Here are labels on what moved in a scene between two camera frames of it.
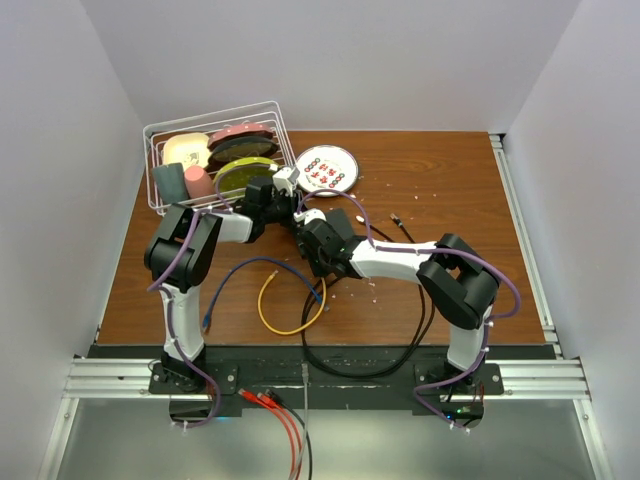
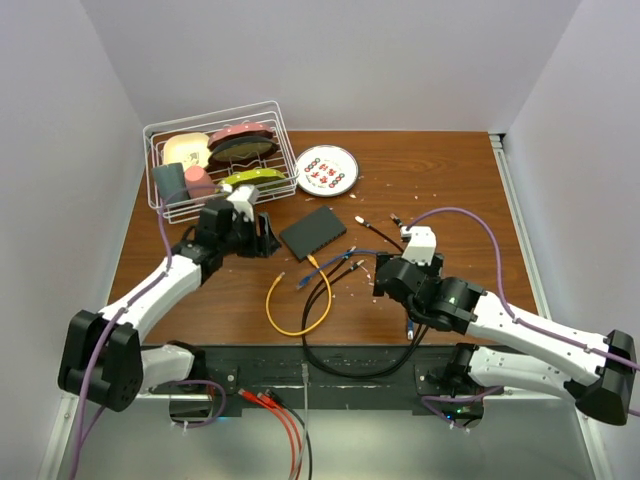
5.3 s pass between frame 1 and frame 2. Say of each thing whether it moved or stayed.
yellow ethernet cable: moved
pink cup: stayed
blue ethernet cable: moved
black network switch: moved
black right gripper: moved
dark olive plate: stayed
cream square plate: stayed
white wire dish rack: stayed
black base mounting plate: stayed
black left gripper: moved
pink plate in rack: stayed
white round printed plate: stayed
